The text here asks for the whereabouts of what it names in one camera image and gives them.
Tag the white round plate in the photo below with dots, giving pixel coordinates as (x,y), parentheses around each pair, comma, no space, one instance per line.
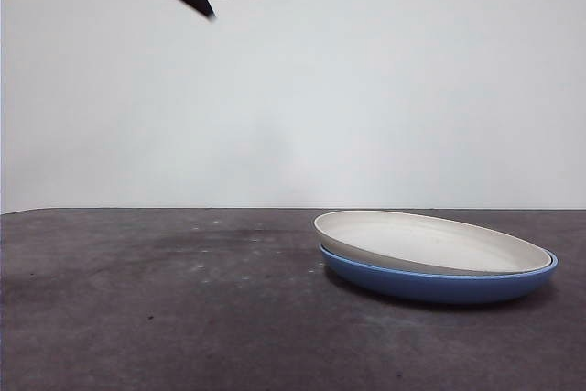
(426,244)

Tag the blue round plate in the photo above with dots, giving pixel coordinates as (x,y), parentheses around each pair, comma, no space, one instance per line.
(435,290)

